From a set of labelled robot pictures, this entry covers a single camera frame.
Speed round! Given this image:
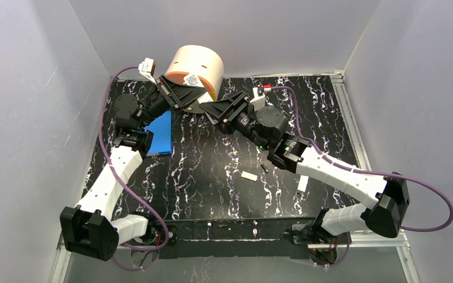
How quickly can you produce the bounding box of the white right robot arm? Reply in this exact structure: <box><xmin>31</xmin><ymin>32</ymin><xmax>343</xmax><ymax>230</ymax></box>
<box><xmin>199</xmin><ymin>92</ymin><xmax>409</xmax><ymax>243</ymax></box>

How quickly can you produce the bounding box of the white remote control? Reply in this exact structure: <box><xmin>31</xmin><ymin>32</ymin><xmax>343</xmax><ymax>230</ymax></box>
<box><xmin>197</xmin><ymin>91</ymin><xmax>214</xmax><ymax>104</ymax></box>

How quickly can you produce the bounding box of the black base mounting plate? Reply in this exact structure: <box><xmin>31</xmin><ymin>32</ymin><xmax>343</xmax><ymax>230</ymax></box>
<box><xmin>119</xmin><ymin>216</ymin><xmax>352</xmax><ymax>261</ymax></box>

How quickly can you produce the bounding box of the blue folded booklet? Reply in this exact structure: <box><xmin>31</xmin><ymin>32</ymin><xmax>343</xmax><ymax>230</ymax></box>
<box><xmin>145</xmin><ymin>111</ymin><xmax>173</xmax><ymax>156</ymax></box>

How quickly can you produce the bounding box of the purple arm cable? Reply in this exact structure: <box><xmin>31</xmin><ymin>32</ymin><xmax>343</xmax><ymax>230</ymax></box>
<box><xmin>98</xmin><ymin>66</ymin><xmax>170</xmax><ymax>272</ymax></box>
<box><xmin>269</xmin><ymin>85</ymin><xmax>453</xmax><ymax>233</ymax></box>

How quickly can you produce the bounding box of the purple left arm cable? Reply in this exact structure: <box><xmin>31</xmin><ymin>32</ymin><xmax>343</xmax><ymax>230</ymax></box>
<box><xmin>98</xmin><ymin>66</ymin><xmax>170</xmax><ymax>272</ymax></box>

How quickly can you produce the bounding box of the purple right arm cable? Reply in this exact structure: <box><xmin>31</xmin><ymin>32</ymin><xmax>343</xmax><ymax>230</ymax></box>
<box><xmin>269</xmin><ymin>85</ymin><xmax>453</xmax><ymax>233</ymax></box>

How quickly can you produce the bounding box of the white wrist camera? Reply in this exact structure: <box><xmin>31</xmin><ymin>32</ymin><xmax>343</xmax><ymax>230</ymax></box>
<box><xmin>137</xmin><ymin>58</ymin><xmax>156</xmax><ymax>84</ymax></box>
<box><xmin>250</xmin><ymin>87</ymin><xmax>265</xmax><ymax>112</ymax></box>

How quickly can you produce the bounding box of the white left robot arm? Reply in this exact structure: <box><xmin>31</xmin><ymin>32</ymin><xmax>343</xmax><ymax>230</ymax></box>
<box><xmin>60</xmin><ymin>74</ymin><xmax>207</xmax><ymax>261</ymax></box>

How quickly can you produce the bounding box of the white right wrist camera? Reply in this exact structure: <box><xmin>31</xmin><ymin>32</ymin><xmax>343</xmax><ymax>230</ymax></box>
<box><xmin>250</xmin><ymin>87</ymin><xmax>265</xmax><ymax>112</ymax></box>

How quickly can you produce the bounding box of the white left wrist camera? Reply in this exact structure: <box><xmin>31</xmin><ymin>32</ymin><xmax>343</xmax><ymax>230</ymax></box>
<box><xmin>137</xmin><ymin>58</ymin><xmax>156</xmax><ymax>84</ymax></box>

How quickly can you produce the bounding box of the aluminium frame rail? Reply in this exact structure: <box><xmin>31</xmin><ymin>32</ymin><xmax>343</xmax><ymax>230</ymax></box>
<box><xmin>330</xmin><ymin>70</ymin><xmax>420</xmax><ymax>282</ymax></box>

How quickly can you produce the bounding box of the white rectangular bar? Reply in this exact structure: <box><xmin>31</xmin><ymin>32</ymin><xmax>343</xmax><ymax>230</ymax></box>
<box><xmin>297</xmin><ymin>175</ymin><xmax>309</xmax><ymax>193</ymax></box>

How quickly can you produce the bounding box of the cream round drawer cabinet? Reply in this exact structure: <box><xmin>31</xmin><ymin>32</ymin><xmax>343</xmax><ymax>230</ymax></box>
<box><xmin>165</xmin><ymin>45</ymin><xmax>224</xmax><ymax>100</ymax></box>

